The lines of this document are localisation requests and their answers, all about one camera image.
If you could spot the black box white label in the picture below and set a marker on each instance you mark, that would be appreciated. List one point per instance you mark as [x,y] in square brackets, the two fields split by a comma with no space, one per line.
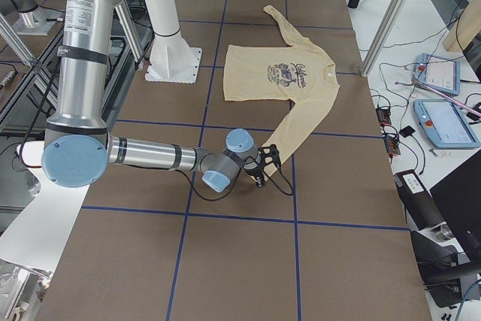
[417,200]

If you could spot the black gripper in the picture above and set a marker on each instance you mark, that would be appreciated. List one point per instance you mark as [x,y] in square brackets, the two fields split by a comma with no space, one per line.
[254,171]

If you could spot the brown table mat blue grid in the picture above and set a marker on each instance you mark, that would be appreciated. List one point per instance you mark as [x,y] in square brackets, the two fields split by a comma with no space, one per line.
[147,245]

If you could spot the upper blue teach pendant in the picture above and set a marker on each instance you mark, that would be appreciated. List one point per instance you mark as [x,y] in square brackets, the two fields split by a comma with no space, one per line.
[438,72]

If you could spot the yellow long sleeve shirt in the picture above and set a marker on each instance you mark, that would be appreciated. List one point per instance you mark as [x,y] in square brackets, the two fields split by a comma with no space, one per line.
[301,72]

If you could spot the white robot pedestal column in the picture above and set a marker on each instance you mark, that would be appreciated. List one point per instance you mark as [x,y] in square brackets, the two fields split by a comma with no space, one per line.
[171,59]

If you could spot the orange black usb hub upper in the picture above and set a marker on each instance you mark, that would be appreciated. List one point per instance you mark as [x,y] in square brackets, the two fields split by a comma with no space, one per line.
[383,116]

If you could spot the blue teach pendant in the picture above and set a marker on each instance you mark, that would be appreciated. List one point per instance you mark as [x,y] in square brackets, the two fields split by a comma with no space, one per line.
[445,125]
[438,72]

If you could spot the aluminium frame post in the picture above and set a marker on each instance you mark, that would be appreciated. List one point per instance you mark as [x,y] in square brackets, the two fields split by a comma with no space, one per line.
[386,25]

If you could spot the orange black usb hub lower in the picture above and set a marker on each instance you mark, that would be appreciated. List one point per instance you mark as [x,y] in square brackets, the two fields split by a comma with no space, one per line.
[392,146]

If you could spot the black monitor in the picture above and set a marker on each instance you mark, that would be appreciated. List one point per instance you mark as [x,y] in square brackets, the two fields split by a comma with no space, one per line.
[457,197]

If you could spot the orange black usb hub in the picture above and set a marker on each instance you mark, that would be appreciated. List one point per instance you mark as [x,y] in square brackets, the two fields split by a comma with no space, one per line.
[383,116]
[392,146]

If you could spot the lower blue teach pendant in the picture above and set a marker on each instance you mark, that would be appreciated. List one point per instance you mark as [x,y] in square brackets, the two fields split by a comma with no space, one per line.
[445,125]

